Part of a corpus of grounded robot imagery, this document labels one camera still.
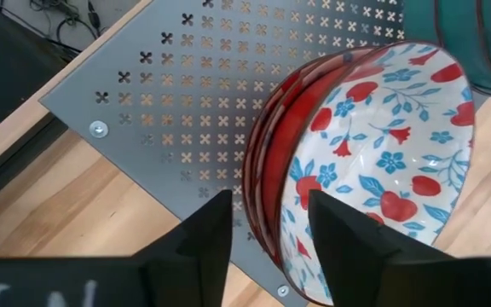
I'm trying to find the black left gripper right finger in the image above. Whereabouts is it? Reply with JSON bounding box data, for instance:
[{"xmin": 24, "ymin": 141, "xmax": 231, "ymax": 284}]
[{"xmin": 308, "ymin": 189, "xmax": 491, "ymax": 307}]

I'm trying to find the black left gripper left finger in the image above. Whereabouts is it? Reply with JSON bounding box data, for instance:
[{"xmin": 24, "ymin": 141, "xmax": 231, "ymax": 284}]
[{"xmin": 0, "ymin": 189, "xmax": 234, "ymax": 307}]

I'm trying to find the grey perforated metal shelf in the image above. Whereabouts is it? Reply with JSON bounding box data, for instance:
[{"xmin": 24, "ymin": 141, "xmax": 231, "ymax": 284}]
[{"xmin": 38, "ymin": 0, "xmax": 407, "ymax": 307}]

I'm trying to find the black equipment case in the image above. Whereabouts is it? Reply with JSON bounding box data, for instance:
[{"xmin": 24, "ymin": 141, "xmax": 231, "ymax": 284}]
[{"xmin": 0, "ymin": 3, "xmax": 80, "ymax": 146}]

